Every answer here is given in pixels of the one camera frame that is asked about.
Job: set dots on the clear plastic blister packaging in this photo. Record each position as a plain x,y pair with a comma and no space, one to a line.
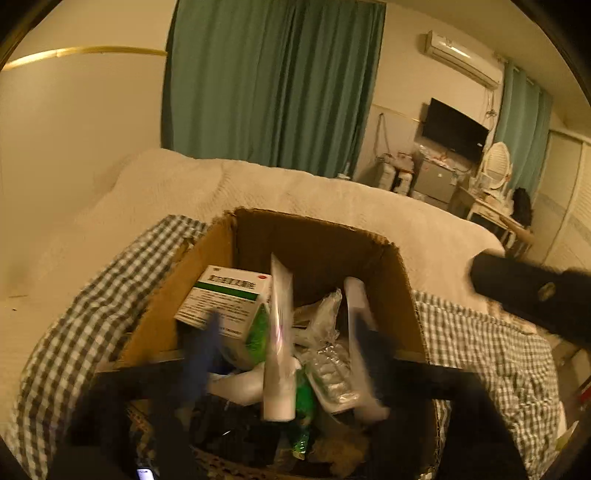
325,369

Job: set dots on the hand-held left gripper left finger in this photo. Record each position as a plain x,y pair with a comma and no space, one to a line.
203,357

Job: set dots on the white louvred wardrobe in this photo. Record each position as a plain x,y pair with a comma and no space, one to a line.
568,207

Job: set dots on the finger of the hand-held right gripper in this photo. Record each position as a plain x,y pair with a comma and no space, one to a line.
503,281

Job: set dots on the grey small cabinet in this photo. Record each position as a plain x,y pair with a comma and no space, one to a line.
436,180

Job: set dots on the black wall television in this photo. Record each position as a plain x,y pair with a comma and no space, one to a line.
455,129

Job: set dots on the white plastic item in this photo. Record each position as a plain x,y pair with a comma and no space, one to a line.
358,295

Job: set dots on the white vanity table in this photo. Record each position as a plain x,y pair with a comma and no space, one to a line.
491,210

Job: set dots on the cream crumpled cloth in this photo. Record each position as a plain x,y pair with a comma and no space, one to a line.
341,454

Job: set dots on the white oval vanity mirror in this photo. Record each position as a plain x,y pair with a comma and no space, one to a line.
496,166

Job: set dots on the small lit screen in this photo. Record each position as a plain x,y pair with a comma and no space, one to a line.
146,474

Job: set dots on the black plastic bag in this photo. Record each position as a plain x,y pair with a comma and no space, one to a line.
231,434

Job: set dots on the green foil packet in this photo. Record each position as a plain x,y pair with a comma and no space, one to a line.
302,401

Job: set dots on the brown cardboard box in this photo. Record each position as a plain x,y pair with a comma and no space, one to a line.
323,249

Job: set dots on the white bed blanket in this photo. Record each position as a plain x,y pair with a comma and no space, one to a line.
138,194

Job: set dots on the green and white medicine box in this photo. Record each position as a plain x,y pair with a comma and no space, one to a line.
217,300

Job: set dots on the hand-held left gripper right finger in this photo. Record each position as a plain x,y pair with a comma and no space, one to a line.
369,360

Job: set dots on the black bag on vanity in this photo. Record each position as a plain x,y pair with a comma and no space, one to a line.
521,207

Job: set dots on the wide green curtain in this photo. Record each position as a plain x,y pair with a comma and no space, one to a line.
277,92

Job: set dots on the white wall air conditioner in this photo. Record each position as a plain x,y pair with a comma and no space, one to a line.
461,57

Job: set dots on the green checked cloth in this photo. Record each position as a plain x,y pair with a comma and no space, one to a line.
69,332

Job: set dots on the white squeeze tube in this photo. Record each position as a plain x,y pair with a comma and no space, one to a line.
279,369

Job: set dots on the narrow green curtain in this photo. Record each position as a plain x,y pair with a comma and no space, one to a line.
521,120

